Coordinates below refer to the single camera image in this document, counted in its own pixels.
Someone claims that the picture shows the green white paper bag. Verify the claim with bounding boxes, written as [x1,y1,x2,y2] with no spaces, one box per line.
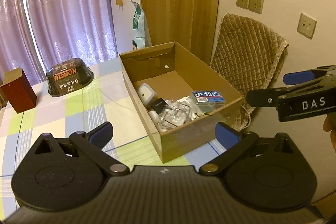
[130,1,152,50]

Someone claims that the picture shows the open cardboard box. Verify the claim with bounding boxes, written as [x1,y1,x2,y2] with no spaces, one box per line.
[120,42,243,163]

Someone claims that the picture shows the double wall socket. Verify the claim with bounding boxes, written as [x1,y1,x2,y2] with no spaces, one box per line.
[236,0,264,14]

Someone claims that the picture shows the metal hooks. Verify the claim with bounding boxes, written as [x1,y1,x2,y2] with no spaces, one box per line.
[156,96,205,132]

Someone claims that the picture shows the blue label clear plastic case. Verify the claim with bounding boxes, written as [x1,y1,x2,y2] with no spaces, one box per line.
[191,90,226,113]

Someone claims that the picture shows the person's hand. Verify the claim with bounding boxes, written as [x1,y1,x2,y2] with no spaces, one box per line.
[322,114,336,151]

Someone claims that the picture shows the quilted tan chair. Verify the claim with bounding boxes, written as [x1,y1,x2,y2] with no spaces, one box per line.
[209,12,290,131]

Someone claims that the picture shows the black remote control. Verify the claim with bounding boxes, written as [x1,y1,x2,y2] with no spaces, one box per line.
[150,98,169,115]

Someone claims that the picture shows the single wall outlet plate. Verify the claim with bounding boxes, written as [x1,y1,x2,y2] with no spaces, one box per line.
[297,13,317,39]

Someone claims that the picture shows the black Hongli noodle bowl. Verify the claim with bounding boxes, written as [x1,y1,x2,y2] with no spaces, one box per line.
[46,58,95,97]

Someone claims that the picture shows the purple curtains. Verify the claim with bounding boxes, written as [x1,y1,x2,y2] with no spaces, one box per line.
[1,0,118,84]

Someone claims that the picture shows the white square night light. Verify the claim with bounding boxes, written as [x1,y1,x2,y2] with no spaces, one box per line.
[137,83,157,106]

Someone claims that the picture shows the dark red paper box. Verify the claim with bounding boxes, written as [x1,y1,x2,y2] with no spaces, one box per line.
[1,68,37,114]

